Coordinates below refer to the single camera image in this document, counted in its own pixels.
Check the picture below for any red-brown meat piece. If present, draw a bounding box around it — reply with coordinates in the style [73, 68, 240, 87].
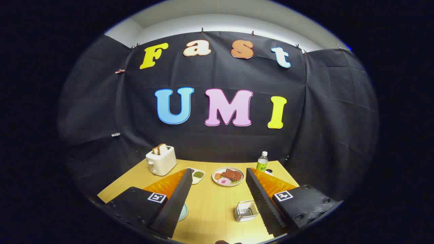
[221, 169, 242, 181]

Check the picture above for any white divided bean dish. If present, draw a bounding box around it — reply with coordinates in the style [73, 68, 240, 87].
[190, 168, 205, 184]

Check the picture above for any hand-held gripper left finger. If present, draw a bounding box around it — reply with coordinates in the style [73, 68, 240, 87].
[102, 168, 194, 239]

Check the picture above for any white round food plate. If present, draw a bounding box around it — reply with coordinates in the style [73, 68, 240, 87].
[212, 167, 245, 187]

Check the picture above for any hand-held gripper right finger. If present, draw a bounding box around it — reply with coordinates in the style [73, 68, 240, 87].
[245, 167, 343, 238]

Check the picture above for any green label drink bottle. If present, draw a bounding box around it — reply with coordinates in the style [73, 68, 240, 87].
[256, 151, 269, 172]

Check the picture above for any white toaster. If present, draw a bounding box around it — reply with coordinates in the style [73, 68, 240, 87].
[146, 146, 177, 176]

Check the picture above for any small metal wire basket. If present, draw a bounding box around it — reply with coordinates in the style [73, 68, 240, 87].
[234, 200, 260, 222]

